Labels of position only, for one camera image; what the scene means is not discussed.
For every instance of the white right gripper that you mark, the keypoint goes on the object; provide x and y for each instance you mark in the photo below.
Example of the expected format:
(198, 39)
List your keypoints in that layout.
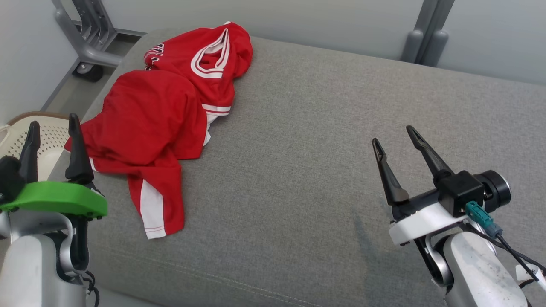
(420, 221)

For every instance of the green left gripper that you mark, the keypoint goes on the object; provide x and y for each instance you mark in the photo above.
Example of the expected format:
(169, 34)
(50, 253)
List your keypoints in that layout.
(55, 198)

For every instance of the red basketball shorts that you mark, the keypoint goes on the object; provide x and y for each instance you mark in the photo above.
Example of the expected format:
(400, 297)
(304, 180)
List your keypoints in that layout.
(145, 119)

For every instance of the red basketball jersey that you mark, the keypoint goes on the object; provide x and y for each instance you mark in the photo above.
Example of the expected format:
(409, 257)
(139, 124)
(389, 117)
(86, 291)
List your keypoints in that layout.
(187, 55)

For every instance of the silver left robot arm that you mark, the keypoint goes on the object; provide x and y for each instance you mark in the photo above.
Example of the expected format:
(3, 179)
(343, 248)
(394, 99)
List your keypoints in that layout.
(30, 264)

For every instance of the cream plastic laundry basket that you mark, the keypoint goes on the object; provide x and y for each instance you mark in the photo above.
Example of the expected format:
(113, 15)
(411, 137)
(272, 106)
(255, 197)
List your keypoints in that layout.
(53, 136)

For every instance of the grey fabric sofa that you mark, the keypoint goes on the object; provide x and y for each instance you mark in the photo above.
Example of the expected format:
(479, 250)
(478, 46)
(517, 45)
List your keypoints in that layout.
(341, 149)

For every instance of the grey metal wheeled stand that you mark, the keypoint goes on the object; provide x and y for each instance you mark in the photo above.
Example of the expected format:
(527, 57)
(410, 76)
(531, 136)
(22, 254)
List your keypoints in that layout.
(91, 53)

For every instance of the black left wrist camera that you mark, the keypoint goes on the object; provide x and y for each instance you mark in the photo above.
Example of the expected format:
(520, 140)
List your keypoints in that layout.
(8, 179)

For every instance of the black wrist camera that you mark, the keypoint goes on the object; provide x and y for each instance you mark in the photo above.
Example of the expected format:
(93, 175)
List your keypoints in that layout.
(8, 179)
(458, 192)

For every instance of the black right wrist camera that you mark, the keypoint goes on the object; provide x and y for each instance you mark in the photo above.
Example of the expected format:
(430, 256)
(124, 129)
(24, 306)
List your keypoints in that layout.
(458, 192)

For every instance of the grey partition post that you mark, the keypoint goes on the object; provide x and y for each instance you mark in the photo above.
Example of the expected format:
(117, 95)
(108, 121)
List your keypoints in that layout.
(431, 42)

